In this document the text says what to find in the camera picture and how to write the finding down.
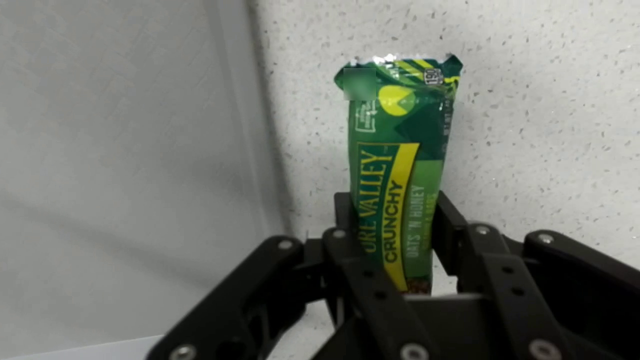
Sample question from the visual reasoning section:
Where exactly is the green granola bar packet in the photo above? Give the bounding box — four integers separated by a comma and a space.
332, 51, 467, 298

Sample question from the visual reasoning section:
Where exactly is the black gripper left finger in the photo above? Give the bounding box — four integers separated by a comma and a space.
147, 190, 433, 360

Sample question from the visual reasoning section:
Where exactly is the grey metal tray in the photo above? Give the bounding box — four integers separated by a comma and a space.
0, 0, 298, 360

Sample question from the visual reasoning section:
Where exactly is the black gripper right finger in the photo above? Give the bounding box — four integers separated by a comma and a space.
433, 190, 640, 360

